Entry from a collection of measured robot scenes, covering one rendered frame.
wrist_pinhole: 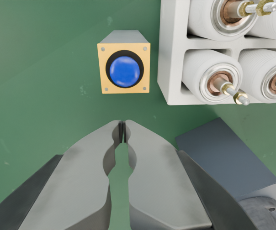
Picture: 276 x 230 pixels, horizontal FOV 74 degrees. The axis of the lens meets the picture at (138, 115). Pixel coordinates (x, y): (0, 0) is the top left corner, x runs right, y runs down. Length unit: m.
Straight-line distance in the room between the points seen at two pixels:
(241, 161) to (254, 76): 0.24
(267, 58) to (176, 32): 0.18
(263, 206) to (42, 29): 0.70
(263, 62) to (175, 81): 0.17
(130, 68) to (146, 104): 0.39
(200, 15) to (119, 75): 0.18
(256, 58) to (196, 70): 0.13
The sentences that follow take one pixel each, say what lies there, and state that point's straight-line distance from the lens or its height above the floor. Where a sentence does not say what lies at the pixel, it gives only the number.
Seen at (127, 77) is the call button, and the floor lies 0.33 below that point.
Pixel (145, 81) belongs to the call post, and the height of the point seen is 0.31.
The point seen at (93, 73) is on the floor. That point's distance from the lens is 0.60.
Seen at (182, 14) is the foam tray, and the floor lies 0.18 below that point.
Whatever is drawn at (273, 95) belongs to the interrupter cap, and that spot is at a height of 0.25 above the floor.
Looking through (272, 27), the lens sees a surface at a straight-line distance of 0.42.
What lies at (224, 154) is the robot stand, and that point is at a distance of 0.60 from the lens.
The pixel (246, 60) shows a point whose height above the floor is 0.19.
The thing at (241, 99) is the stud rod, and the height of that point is 0.33.
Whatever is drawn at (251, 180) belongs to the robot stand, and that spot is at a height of 0.27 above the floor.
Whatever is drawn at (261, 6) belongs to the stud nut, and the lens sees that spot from 0.29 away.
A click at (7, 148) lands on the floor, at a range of 0.85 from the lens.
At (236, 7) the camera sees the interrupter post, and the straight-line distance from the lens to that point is 0.34.
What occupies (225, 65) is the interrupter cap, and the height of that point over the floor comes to 0.25.
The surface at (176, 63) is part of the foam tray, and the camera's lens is 0.42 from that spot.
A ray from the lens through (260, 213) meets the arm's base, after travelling 0.52.
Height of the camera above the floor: 0.57
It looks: 62 degrees down
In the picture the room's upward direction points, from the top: 174 degrees clockwise
